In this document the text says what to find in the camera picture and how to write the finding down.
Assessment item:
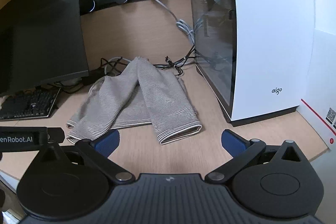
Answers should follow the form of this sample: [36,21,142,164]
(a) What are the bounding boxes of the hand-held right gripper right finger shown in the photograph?
[205,129,311,185]

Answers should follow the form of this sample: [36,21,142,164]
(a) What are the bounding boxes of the white power cable with plug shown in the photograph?
[148,0,196,45]

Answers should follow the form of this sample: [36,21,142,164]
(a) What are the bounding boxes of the black cable bundle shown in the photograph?
[152,44,198,77]

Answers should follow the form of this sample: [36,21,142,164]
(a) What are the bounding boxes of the white cardboard box red label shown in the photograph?
[299,27,336,147]

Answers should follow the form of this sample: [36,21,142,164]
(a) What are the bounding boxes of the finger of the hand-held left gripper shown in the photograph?
[47,128,65,144]

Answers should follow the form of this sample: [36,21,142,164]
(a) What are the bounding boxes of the striped grey clothes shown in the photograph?
[66,56,203,146]

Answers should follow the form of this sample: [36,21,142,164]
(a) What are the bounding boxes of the black keyboard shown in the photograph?
[0,88,62,121]

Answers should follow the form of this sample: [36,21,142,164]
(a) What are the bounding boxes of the white computer case glass panel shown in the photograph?
[186,0,315,128]

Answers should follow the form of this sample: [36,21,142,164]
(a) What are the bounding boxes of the black computer monitor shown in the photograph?
[0,0,90,97]

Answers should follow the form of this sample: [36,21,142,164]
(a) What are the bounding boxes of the white coiled cable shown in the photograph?
[101,56,131,75]

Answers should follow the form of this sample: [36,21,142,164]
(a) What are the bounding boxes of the black audio jack cable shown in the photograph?
[164,55,176,68]

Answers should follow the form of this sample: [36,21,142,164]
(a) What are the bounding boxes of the black power adapter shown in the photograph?
[81,72,102,86]

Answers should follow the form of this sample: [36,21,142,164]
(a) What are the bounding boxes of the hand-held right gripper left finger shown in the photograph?
[35,129,135,185]

